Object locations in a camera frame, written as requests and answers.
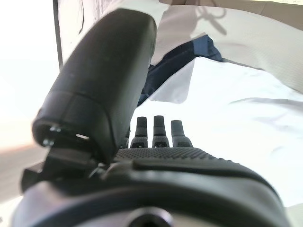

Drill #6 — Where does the bed with beige cover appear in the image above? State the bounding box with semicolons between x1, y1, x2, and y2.
170;0;303;27

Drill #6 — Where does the navy blue garment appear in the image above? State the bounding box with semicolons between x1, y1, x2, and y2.
137;34;224;107

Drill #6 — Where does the white garment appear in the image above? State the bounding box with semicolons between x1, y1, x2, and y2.
139;3;303;210

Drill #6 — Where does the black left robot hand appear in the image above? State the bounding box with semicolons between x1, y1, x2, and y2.
11;8;292;227

